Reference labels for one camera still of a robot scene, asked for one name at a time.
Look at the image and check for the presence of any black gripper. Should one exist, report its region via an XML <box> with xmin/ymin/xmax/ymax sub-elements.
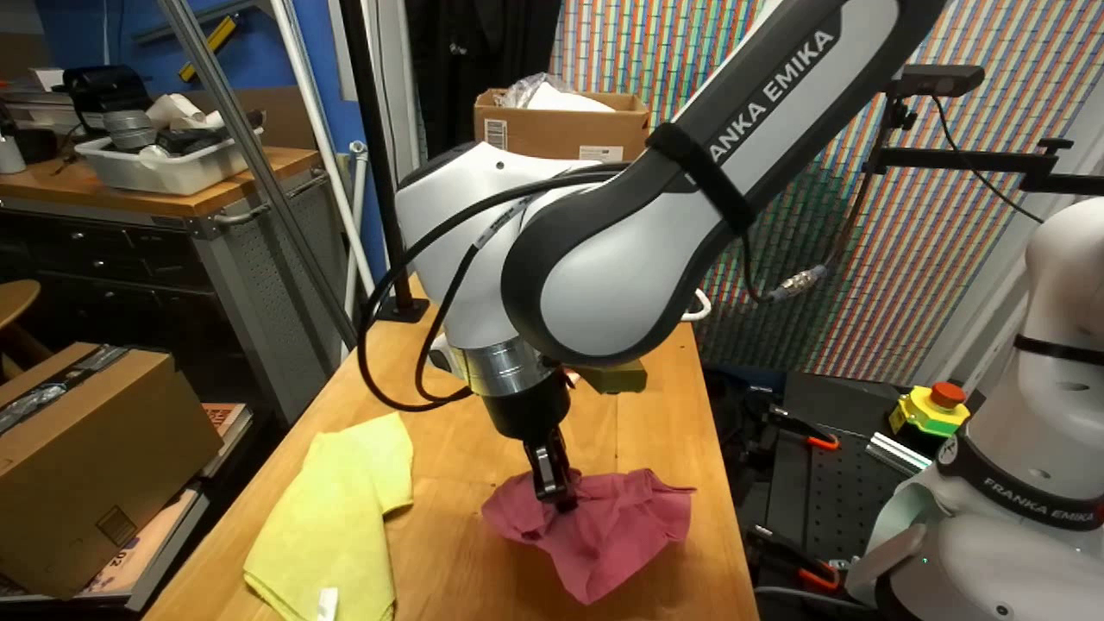
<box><xmin>481</xmin><ymin>368</ymin><xmax>584</xmax><ymax>512</ymax></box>

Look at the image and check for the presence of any pink cloth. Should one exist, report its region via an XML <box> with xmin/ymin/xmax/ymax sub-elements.
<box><xmin>481</xmin><ymin>461</ymin><xmax>698</xmax><ymax>610</ymax></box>

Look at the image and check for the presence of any yellow-green cloth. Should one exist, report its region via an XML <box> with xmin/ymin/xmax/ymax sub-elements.
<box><xmin>241</xmin><ymin>409</ymin><xmax>417</xmax><ymax>621</ymax></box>

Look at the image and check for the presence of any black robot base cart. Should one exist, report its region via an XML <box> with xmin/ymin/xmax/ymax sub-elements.
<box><xmin>751</xmin><ymin>368</ymin><xmax>926</xmax><ymax>579</ymax></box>

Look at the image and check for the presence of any black orange clamp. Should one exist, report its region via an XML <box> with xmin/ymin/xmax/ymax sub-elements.
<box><xmin>765</xmin><ymin>403</ymin><xmax>845</xmax><ymax>456</ymax></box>
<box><xmin>751</xmin><ymin>523</ymin><xmax>853</xmax><ymax>595</ymax></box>

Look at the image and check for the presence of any small labelled cardboard box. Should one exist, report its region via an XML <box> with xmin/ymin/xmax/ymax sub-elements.
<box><xmin>471</xmin><ymin>86</ymin><xmax>651</xmax><ymax>164</ymax></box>

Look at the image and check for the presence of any black stand pole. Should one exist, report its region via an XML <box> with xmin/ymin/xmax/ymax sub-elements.
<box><xmin>336</xmin><ymin>0</ymin><xmax>431</xmax><ymax>325</ymax></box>

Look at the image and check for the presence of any clear plastic bag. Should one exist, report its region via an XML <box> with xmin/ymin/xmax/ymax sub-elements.
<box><xmin>501</xmin><ymin>67</ymin><xmax>619</xmax><ymax>115</ymax></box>

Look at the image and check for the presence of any yellow red emergency stop button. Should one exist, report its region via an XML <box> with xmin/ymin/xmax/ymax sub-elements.
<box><xmin>888</xmin><ymin>374</ymin><xmax>975</xmax><ymax>442</ymax></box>

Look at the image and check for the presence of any wood-topped grey workbench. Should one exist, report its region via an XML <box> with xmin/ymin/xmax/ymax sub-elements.
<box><xmin>0</xmin><ymin>142</ymin><xmax>347</xmax><ymax>429</ymax></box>

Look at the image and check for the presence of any perforated backdrop screen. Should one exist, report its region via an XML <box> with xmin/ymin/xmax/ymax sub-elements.
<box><xmin>548</xmin><ymin>0</ymin><xmax>1104</xmax><ymax>389</ymax></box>

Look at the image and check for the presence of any black curtain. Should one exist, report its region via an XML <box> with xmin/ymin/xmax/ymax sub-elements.
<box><xmin>405</xmin><ymin>0</ymin><xmax>569</xmax><ymax>174</ymax></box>

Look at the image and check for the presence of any white slanted pole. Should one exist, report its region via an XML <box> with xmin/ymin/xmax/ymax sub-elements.
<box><xmin>270</xmin><ymin>0</ymin><xmax>385</xmax><ymax>318</ymax></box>

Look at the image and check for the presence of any slanted grey metal pole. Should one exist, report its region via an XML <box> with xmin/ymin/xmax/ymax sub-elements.
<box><xmin>152</xmin><ymin>0</ymin><xmax>362</xmax><ymax>355</ymax></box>

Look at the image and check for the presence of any large taped cardboard box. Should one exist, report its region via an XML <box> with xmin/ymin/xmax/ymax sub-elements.
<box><xmin>0</xmin><ymin>342</ymin><xmax>224</xmax><ymax>595</ymax></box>

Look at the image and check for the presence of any white plastic bin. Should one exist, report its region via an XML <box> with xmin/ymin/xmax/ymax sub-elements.
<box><xmin>71</xmin><ymin>108</ymin><xmax>266</xmax><ymax>199</ymax></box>

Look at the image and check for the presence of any round wooden stool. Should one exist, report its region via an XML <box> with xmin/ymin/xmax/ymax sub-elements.
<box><xmin>0</xmin><ymin>276</ymin><xmax>45</xmax><ymax>372</ymax></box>

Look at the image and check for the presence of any black desktop device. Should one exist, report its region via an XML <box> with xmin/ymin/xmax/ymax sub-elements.
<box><xmin>61</xmin><ymin>63</ymin><xmax>145</xmax><ymax>118</ymax></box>

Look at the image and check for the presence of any yellow wrist camera mount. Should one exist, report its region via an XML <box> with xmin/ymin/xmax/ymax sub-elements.
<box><xmin>565</xmin><ymin>355</ymin><xmax>651</xmax><ymax>397</ymax></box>

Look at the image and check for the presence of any black cable with silver connector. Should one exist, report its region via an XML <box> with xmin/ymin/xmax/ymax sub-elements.
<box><xmin>739</xmin><ymin>108</ymin><xmax>895</xmax><ymax>308</ymax></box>

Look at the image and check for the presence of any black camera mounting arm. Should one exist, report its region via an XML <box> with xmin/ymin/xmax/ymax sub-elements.
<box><xmin>858</xmin><ymin>97</ymin><xmax>1104</xmax><ymax>197</ymax></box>

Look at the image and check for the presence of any black bar camera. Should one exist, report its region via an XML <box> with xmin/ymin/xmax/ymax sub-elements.
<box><xmin>889</xmin><ymin>63</ymin><xmax>987</xmax><ymax>100</ymax></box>

